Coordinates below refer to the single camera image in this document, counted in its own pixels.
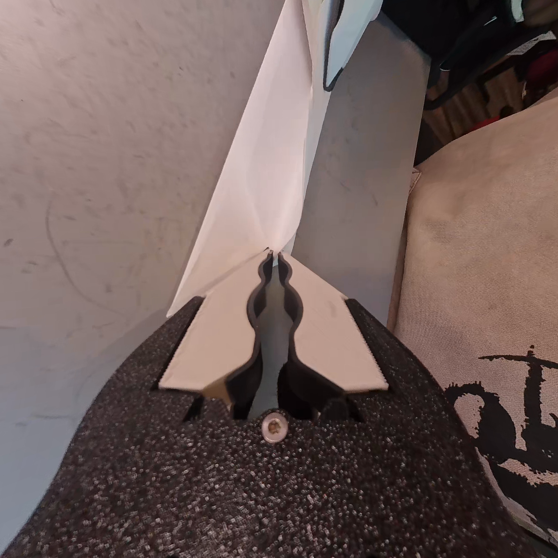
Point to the white paper sheet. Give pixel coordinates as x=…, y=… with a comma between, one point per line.
x=261, y=174

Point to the grey desk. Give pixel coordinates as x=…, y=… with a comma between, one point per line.
x=87, y=152

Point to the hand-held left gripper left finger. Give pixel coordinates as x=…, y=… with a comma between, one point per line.
x=209, y=344

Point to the beige printed hoodie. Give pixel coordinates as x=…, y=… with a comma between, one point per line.
x=479, y=239

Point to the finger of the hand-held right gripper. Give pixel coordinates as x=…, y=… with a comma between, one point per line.
x=353, y=26

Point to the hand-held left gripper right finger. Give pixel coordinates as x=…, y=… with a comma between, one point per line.
x=340, y=348

